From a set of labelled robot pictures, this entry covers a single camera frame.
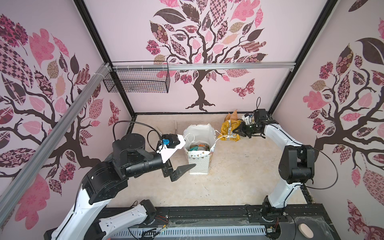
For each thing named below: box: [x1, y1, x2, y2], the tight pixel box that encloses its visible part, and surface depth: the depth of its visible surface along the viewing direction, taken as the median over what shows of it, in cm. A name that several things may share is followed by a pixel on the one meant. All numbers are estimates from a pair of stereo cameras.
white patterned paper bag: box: [183, 123, 216, 175], surface depth 81 cm
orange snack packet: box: [224, 109, 238, 122], surface depth 112 cm
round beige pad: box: [298, 223, 314, 239], surface depth 70 cm
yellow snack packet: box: [217, 119, 242, 142], surface depth 93 cm
